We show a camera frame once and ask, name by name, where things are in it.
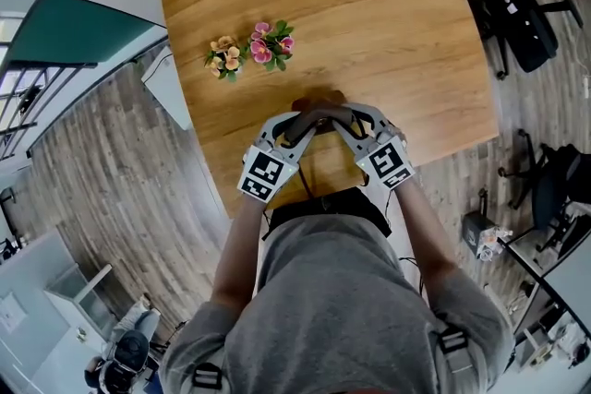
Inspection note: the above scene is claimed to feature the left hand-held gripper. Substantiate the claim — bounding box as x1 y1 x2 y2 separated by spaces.
236 110 320 204

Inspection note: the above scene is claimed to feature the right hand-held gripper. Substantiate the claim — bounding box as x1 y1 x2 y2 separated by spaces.
331 103 416 191

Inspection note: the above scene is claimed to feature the person's left forearm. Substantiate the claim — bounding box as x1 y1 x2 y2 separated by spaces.
208 194 270 316

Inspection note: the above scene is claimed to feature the person's right forearm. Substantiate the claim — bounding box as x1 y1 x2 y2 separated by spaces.
391 178 464 294

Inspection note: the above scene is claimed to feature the pink flower pot plant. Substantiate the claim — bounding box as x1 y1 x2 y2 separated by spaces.
248 19 296 73

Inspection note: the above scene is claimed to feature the orange flower pot plant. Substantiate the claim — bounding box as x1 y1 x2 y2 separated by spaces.
203 35 251 84

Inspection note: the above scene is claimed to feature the wooden table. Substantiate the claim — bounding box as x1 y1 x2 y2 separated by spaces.
155 0 502 221

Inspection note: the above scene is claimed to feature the black cardboard box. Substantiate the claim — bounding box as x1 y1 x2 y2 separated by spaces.
463 210 499 253

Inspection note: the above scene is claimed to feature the clear plastic container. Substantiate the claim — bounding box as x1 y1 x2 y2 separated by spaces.
476 227 511 265

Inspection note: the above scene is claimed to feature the person's grey shirt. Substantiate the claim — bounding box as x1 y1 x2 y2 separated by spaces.
159 214 516 394

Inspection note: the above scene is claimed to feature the black office chair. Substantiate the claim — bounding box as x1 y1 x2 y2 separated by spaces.
497 128 591 256
476 0 585 78

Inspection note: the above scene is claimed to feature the green partition panel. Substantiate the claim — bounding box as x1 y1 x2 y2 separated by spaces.
7 0 157 66

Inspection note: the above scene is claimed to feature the dark-edged white desk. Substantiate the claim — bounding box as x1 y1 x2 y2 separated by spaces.
497 211 591 340

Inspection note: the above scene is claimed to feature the black metal railing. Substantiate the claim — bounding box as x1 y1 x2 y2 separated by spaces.
0 63 64 156

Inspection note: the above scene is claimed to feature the white glass-door cabinet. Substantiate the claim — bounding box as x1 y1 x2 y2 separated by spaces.
42 261 115 340

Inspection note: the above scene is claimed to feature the grey harness strap buckle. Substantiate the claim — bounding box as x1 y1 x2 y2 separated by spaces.
436 325 472 377
191 362 225 394

